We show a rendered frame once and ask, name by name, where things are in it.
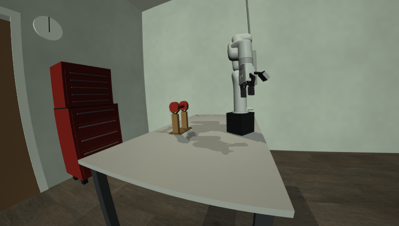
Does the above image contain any brown wooden cradle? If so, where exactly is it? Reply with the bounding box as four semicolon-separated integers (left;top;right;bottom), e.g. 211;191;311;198
169;108;192;135

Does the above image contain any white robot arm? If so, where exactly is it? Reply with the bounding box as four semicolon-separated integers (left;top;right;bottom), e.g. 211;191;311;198
228;33;270;113

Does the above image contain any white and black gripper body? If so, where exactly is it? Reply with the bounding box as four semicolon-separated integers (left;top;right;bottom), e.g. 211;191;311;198
239;63;254;86

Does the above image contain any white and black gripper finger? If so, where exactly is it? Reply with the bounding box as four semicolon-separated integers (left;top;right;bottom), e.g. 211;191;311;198
240;85;247;97
247;73;255;95

